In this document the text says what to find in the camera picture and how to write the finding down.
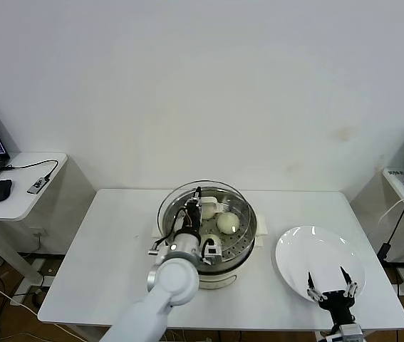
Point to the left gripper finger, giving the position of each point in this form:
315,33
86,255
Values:
199,194

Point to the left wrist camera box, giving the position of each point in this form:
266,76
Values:
212,252

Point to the perforated steel steamer basket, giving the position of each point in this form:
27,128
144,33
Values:
239,243

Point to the white wall socket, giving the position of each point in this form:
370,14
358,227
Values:
40,233

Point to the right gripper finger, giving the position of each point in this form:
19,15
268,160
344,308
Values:
315,293
350,288

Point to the small grey usb hub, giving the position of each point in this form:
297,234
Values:
38,185

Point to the small white printed label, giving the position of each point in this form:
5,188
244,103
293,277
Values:
395,173

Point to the black computer mouse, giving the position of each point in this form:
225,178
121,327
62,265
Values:
0,190

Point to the cream electric cooking pot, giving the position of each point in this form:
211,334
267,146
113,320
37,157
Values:
223,281

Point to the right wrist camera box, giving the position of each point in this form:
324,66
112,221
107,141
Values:
349,331

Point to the round white plate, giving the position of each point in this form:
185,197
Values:
315,256

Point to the round glass pot lid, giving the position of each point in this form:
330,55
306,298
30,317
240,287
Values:
211,203

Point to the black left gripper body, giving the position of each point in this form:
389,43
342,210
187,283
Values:
194,217

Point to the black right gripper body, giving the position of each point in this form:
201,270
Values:
337,303

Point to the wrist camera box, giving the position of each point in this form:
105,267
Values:
349,331
212,252

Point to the white rounded side table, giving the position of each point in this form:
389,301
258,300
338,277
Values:
20,199

